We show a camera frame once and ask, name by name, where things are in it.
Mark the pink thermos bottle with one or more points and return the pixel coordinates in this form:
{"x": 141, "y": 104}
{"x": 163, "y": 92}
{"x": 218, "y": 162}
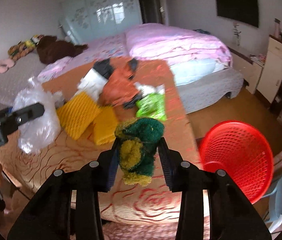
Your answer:
{"x": 277, "y": 28}

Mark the orange rose patterned blanket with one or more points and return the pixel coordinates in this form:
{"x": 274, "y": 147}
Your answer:
{"x": 139, "y": 193}

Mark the pink quilt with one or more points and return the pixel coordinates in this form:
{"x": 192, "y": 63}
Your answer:
{"x": 153, "y": 41}

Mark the green yellow fuzzy sock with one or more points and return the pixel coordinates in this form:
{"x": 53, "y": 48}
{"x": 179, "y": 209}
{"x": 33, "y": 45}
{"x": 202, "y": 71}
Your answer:
{"x": 138, "y": 140}

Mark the low white tv cabinet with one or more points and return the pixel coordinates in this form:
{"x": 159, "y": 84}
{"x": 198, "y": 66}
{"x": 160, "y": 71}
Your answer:
{"x": 242, "y": 62}

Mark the dark wooden door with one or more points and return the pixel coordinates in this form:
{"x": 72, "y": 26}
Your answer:
{"x": 150, "y": 11}

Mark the brown plush bear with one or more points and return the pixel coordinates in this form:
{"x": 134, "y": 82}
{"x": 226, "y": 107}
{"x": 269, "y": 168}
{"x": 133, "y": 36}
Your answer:
{"x": 50, "y": 49}

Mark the floral pink bed sheet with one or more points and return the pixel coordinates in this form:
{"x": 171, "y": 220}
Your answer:
{"x": 99, "y": 49}

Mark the bed with grey cover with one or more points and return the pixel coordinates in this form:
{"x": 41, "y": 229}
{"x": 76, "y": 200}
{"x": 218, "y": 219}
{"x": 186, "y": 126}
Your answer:
{"x": 201, "y": 64}

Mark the glass door wardrobe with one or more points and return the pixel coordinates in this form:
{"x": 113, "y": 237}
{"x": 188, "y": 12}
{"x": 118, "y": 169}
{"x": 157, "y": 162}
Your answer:
{"x": 83, "y": 21}

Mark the black crumpled plastic bag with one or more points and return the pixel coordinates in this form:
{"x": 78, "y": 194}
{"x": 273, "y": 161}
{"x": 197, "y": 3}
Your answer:
{"x": 104, "y": 68}

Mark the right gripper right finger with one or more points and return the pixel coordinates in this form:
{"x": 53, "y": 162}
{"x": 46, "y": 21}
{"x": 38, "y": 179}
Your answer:
{"x": 193, "y": 184}

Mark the white tall cabinet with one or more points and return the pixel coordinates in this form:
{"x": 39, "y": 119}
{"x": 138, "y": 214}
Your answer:
{"x": 271, "y": 76}

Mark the green snack wrapper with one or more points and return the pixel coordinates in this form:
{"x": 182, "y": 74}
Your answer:
{"x": 152, "y": 106}

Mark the orange crumpled bag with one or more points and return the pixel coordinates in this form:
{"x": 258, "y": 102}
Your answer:
{"x": 120, "y": 89}

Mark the white paper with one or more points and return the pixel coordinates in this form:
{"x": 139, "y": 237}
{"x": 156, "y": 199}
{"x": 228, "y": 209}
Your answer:
{"x": 92, "y": 84}

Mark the yellow green plush toy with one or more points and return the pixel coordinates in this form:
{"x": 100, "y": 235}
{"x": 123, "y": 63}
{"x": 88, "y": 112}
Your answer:
{"x": 23, "y": 48}

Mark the vase with flower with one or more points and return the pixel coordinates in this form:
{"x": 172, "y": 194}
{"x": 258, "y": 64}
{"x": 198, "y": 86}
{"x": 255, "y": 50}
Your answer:
{"x": 236, "y": 34}

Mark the yellow knitted cloth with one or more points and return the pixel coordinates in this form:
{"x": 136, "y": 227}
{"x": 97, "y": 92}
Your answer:
{"x": 81, "y": 112}

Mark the black wall television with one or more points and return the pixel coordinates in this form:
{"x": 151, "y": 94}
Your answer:
{"x": 245, "y": 11}

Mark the red plastic mesh basket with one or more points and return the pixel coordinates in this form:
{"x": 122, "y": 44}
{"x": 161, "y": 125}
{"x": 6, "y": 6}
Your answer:
{"x": 243, "y": 152}

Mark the clear plastic bag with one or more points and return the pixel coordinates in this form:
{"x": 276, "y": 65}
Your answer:
{"x": 43, "y": 130}

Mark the pink plush slippers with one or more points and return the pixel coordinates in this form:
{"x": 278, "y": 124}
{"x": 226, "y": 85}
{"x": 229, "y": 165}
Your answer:
{"x": 5, "y": 65}

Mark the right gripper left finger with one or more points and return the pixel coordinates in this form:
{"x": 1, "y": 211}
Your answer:
{"x": 111, "y": 163}

